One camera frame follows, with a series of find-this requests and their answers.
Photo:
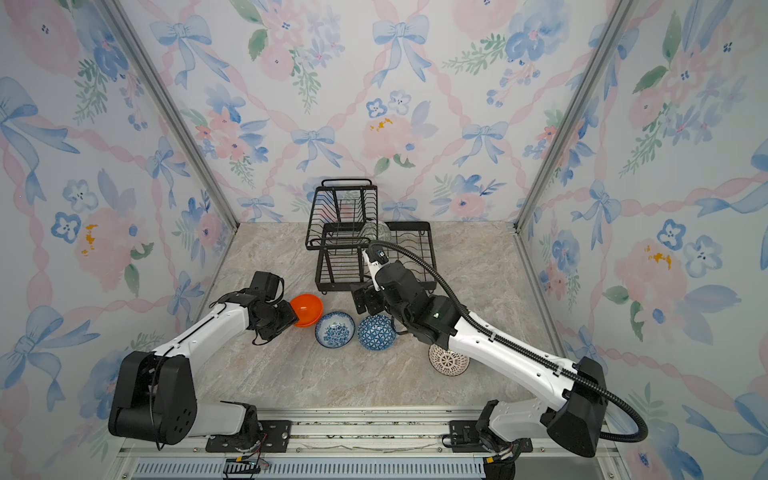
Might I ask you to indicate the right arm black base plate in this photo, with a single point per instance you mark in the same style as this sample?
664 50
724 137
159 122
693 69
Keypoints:
465 436

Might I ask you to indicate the left aluminium corner post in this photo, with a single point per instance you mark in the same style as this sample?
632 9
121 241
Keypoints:
118 20

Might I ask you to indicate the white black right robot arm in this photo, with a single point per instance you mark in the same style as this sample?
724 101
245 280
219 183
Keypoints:
571 398

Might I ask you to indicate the right aluminium corner post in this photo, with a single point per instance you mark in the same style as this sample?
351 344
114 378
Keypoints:
614 29

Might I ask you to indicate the aluminium corner post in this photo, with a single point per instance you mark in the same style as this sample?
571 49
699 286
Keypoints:
614 29
118 20

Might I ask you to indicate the blue geometric patterned bowl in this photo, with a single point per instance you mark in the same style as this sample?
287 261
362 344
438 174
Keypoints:
376 333

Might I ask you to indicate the aluminium front rail frame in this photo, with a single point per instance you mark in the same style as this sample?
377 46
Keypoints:
379 420

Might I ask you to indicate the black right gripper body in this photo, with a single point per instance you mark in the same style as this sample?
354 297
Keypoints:
411 320

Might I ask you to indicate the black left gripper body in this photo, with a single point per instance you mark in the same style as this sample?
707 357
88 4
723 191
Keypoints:
268 330

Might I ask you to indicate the white brown lattice bowl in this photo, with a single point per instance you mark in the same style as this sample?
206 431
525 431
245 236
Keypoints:
448 363

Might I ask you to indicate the green patterned ceramic bowl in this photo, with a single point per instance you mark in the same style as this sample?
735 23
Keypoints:
376 231

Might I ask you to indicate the blue floral ceramic bowl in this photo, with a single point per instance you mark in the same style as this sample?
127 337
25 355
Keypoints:
335 330

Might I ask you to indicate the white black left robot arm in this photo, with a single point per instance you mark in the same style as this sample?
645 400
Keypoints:
155 399

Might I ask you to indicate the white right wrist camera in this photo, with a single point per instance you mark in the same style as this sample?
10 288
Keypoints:
376 259

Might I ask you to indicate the black wire dish rack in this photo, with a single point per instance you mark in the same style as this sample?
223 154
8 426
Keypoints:
340 207

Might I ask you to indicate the orange plastic bowl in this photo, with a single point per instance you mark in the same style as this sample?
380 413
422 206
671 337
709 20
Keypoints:
308 308

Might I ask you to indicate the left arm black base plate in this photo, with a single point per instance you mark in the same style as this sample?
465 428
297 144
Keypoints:
266 436

